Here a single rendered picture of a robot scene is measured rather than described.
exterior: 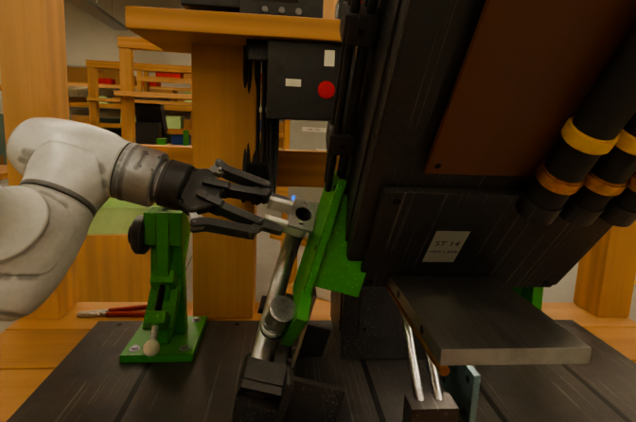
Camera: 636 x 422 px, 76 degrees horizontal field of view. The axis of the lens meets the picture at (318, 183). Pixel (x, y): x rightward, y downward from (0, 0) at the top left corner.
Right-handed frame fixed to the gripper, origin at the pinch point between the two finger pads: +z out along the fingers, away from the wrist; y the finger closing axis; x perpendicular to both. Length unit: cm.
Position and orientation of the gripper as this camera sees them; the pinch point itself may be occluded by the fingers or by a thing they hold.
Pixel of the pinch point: (287, 217)
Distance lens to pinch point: 65.7
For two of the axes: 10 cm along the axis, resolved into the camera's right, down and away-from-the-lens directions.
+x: -2.7, 5.6, 7.8
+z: 9.5, 2.9, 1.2
